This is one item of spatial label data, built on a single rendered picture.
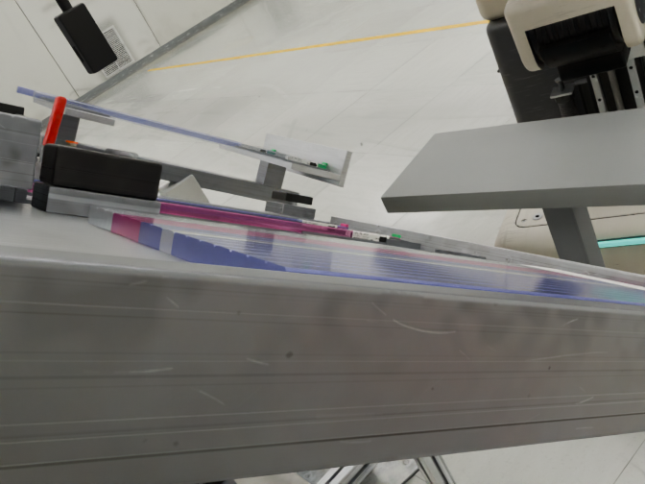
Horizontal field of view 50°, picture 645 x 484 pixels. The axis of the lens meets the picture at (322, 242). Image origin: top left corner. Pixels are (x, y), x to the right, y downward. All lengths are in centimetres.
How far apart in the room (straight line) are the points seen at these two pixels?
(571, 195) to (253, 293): 100
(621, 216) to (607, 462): 52
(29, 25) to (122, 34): 104
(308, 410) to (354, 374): 2
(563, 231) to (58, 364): 122
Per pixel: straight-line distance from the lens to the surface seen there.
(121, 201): 51
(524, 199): 121
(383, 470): 167
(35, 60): 853
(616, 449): 155
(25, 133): 50
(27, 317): 18
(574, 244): 136
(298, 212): 103
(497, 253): 83
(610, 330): 35
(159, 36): 903
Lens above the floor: 119
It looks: 27 degrees down
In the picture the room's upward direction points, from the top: 28 degrees counter-clockwise
